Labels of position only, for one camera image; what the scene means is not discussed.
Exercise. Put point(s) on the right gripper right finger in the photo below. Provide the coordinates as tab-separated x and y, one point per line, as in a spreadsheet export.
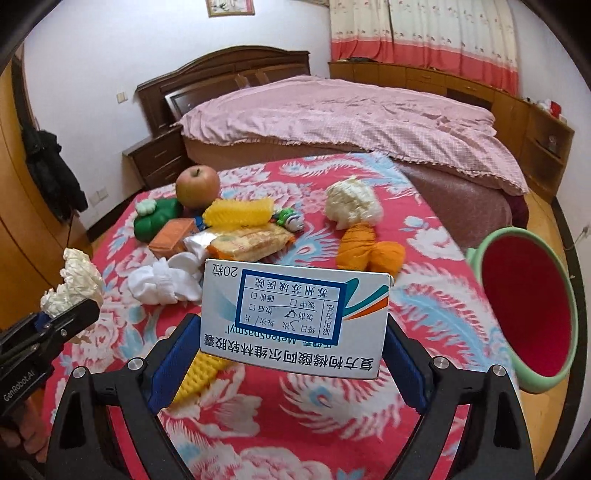
495	443

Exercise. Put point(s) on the dark wooden headboard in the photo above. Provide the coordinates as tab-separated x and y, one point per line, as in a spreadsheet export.
166	98

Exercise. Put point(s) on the wooden wardrobe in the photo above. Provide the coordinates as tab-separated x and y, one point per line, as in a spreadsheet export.
32	240

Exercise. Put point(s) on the dark wooden nightstand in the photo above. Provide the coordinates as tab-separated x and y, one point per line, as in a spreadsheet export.
161	159

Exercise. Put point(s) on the green bucket red inside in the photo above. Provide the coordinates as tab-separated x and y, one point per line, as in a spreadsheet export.
533	301

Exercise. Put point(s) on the long wooden low cabinet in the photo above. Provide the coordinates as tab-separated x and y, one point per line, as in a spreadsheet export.
540	142

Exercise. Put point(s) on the yellow snack bag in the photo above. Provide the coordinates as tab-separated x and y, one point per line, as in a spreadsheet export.
249	244

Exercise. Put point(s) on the brown bed sheet mattress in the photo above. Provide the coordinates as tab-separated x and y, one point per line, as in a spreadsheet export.
469	211

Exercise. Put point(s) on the white medicine box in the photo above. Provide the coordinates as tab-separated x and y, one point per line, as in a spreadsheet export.
304	320

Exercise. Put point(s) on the red box on cabinet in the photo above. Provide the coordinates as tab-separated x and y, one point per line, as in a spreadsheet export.
555	109

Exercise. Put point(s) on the pink checked quilt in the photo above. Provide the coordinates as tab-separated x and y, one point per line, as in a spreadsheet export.
412	126

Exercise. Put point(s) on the red white floral curtain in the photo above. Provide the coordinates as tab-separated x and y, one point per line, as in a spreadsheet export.
473	39

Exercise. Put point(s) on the orange small carton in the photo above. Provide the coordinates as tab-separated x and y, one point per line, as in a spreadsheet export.
169	240

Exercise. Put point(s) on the crumpled cream paper ball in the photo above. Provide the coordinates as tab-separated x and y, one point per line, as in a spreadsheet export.
350	202

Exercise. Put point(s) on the black hanging jacket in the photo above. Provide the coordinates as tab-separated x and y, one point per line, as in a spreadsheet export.
55	181

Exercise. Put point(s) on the red apple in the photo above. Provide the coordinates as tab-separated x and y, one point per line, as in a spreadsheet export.
197	187

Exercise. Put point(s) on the left hand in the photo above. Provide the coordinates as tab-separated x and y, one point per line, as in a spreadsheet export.
29	431

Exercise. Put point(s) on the framed wall picture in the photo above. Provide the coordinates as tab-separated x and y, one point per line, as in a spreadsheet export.
219	8

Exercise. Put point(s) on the cream paper wad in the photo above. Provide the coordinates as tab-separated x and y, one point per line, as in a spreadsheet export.
81	281

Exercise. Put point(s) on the yellow foam net sleeve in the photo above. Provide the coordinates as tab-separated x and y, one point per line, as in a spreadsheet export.
230	213

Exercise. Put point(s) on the green plush toy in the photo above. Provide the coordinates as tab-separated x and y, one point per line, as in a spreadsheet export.
152	215

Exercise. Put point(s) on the red floral blanket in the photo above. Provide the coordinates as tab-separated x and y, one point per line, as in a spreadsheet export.
260	423

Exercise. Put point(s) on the small green cartoon figure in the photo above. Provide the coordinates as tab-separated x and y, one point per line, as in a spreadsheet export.
289	219

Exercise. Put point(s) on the white crumpled tissue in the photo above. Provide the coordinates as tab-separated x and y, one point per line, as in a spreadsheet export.
168	281

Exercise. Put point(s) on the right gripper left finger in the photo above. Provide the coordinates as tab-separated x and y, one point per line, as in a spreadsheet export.
83	443

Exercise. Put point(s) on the orange crumpled cloth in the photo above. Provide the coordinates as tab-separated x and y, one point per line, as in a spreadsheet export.
360	250

